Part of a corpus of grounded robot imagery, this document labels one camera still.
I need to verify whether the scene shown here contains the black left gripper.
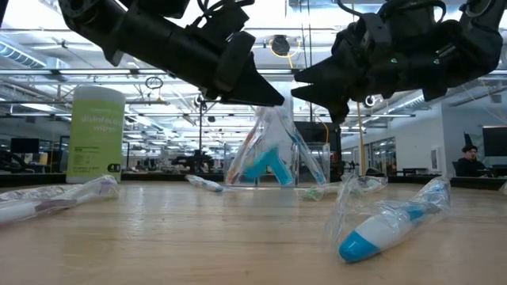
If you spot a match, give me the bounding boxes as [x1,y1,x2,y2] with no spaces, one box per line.
[123,9,285,107]

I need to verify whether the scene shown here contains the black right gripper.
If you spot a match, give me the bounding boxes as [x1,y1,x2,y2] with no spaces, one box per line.
[291,3,467,124]

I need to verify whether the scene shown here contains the blue tube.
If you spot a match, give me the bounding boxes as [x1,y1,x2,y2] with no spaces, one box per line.
[273,103,329,186]

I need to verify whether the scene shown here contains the clear acrylic organizer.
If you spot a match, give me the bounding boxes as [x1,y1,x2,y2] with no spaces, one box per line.
[223,140,332,188]

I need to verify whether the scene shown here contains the green toothbrush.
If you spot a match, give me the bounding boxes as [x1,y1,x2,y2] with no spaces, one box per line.
[301,173,389,201]

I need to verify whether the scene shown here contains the background robot station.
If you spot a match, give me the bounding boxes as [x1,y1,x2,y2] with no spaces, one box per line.
[170,151,218,175]

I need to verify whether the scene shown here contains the black display stand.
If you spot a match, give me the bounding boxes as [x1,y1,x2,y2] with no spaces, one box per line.
[330,150,344,184]

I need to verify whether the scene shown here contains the green disinfecting wipes canister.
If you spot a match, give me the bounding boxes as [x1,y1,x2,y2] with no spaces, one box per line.
[66,85,127,185]

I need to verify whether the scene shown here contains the person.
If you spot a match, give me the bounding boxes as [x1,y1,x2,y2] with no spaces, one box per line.
[454,144,492,178]

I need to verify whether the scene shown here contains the dark computer monitor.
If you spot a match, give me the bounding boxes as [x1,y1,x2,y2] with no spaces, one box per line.
[482,126,507,158]

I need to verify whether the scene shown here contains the small dark monitor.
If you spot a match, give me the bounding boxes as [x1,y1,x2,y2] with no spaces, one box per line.
[10,138,40,155]

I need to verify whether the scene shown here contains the wrapped purple toothbrush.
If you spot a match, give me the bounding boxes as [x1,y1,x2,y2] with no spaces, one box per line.
[0,174,120,226]

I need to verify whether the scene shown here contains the black background frame stand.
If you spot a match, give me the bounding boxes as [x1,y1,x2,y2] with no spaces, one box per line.
[197,98,207,175]

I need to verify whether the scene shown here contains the black ceiling cable reel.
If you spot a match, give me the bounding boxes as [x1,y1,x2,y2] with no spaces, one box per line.
[270,34,292,58]

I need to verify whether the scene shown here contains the black wire loop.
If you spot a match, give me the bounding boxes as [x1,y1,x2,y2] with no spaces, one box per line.
[144,76,164,91]

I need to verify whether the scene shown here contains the black aluminium table frame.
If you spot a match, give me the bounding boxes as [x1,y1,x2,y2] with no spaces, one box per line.
[0,172,507,188]

